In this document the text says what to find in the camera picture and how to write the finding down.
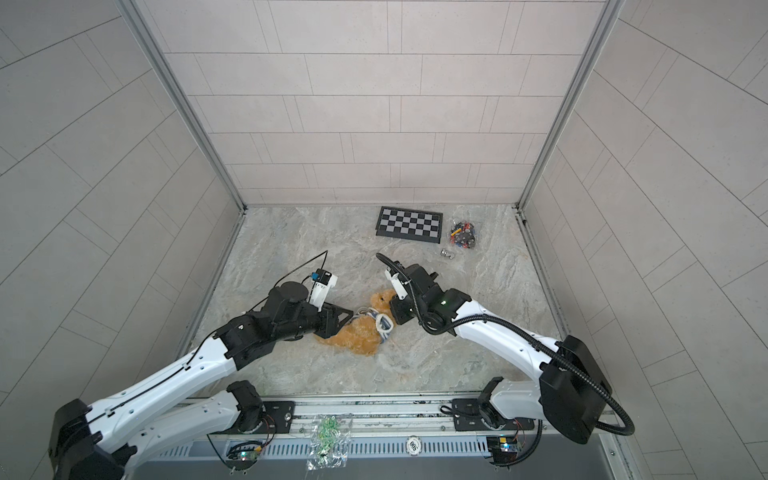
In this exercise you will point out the left circuit board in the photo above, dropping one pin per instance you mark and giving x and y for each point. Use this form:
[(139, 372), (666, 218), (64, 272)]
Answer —
[(245, 455)]

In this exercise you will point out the aluminium mounting rail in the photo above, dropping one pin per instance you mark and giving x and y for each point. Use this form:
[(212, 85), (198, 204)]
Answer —
[(372, 414)]

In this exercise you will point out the brown teddy bear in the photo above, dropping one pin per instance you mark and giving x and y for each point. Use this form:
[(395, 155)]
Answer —
[(359, 336)]

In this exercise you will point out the bag of colourful small parts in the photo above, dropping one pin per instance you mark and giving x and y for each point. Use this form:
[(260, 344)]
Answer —
[(463, 235)]

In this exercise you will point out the round white sticker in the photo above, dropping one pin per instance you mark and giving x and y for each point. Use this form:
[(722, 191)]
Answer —
[(414, 445)]

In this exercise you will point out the right circuit board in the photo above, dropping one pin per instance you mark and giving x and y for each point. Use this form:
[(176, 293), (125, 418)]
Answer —
[(503, 450)]

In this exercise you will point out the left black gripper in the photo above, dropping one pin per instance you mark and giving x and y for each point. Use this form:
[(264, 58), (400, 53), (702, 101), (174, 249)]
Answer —
[(329, 319)]

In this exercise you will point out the black white chessboard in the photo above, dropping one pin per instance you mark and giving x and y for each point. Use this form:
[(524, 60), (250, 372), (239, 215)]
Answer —
[(409, 224)]

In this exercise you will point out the blue white striped sweater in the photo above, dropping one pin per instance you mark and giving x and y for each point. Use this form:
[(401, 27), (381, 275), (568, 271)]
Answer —
[(383, 323)]

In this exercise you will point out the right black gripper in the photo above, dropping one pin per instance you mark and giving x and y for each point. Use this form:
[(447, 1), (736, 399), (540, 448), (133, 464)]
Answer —
[(398, 315)]

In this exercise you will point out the circuit board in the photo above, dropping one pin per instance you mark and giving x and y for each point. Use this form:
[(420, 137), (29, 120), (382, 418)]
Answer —
[(245, 455), (503, 450)]

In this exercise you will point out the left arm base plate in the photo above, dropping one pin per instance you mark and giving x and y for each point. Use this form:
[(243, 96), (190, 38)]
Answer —
[(270, 418)]

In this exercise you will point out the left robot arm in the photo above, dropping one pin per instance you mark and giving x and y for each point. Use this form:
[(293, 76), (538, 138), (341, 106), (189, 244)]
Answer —
[(73, 449)]

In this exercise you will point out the clear bag with green parts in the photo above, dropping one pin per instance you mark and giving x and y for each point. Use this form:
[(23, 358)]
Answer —
[(330, 442)]

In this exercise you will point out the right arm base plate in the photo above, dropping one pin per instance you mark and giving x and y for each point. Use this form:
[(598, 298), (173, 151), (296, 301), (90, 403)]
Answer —
[(466, 417)]

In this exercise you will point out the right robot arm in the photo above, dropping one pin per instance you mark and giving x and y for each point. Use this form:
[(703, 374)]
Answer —
[(565, 387)]

